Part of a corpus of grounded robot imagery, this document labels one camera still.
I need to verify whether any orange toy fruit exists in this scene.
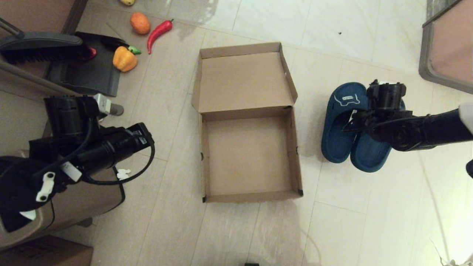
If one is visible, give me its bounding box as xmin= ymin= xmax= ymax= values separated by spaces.
xmin=130 ymin=13 xmax=151 ymax=36

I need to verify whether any orange toy bell pepper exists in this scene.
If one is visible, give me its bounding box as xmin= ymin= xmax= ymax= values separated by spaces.
xmin=113 ymin=46 xmax=139 ymax=73

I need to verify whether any black broom brush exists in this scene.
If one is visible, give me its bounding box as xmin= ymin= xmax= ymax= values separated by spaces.
xmin=0 ymin=18 xmax=89 ymax=65

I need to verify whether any dark toy eggplant green stem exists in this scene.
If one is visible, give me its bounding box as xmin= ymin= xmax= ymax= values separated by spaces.
xmin=102 ymin=37 xmax=142 ymax=55

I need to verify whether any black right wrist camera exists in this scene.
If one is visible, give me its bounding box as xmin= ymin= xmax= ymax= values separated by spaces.
xmin=367 ymin=79 xmax=407 ymax=110

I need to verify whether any red toy chili pepper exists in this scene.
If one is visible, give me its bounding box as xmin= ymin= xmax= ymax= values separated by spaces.
xmin=147 ymin=20 xmax=174 ymax=55

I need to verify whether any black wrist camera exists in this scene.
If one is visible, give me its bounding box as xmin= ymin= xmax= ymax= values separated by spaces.
xmin=367 ymin=79 xmax=407 ymax=110
xmin=44 ymin=93 xmax=113 ymax=139

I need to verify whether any brown trash bin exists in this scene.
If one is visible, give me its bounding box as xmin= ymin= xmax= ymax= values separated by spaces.
xmin=0 ymin=148 xmax=125 ymax=250

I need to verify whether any black plastic dustpan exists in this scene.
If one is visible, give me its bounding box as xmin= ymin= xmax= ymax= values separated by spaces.
xmin=48 ymin=33 xmax=130 ymax=97

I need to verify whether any brown cardboard shoe box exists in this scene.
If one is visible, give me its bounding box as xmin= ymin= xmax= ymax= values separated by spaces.
xmin=191 ymin=42 xmax=304 ymax=203

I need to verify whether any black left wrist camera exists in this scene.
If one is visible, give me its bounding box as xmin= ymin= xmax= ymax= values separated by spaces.
xmin=44 ymin=93 xmax=113 ymax=139

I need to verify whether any brown metal furniture frame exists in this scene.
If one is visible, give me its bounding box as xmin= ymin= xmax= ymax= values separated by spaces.
xmin=0 ymin=59 xmax=125 ymax=116

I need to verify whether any brown cabinet dark edge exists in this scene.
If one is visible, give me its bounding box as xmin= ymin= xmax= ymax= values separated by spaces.
xmin=0 ymin=0 xmax=89 ymax=35

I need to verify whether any dark blue rubber slipper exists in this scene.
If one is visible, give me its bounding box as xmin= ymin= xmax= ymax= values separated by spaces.
xmin=321 ymin=82 xmax=370 ymax=164
xmin=350 ymin=98 xmax=407 ymax=173

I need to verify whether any plain brown cardboard carton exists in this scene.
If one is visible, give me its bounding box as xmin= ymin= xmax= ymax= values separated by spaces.
xmin=0 ymin=236 xmax=93 ymax=266

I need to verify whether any black trash bag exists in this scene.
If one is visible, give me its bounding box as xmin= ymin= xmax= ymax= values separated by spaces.
xmin=3 ymin=216 xmax=26 ymax=232

